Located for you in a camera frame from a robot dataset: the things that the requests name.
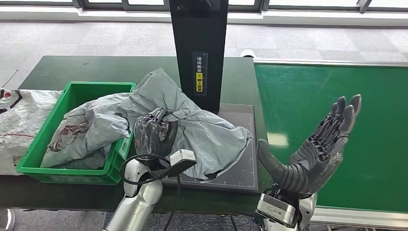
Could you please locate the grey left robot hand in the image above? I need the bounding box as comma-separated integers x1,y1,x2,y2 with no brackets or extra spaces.
133,107,179,158

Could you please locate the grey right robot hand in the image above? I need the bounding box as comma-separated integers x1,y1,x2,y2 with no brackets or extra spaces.
256,94,363,195

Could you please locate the green conveyor belt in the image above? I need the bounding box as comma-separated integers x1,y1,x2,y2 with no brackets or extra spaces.
253,62,408,214

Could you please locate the black inbound scanner machine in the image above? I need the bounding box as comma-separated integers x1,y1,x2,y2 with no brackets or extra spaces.
161,0,259,193

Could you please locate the black yellow column sticker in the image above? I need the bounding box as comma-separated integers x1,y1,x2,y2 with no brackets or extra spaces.
192,51,208,97

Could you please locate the green plastic crate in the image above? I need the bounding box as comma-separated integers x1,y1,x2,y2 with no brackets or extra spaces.
16,81,137,186

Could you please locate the white woven sack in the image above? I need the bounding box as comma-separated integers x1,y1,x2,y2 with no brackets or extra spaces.
0,89,64,176

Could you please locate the white rounded floor object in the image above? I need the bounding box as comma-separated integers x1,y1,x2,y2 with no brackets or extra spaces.
0,208,17,231

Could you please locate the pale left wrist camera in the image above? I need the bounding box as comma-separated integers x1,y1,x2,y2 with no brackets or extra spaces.
148,149,198,179

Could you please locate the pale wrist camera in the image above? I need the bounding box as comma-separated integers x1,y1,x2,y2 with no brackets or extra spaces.
148,149,198,179
255,192,297,229

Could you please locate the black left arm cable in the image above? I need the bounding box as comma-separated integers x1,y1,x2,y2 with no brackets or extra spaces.
120,154,182,231

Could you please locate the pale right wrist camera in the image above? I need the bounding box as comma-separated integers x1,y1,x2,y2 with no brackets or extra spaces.
255,192,297,229

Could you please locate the aluminium conveyor frame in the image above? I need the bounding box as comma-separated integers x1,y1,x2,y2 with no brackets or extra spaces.
252,56,408,231

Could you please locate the dark window frame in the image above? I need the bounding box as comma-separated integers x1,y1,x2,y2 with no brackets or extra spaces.
0,0,408,12

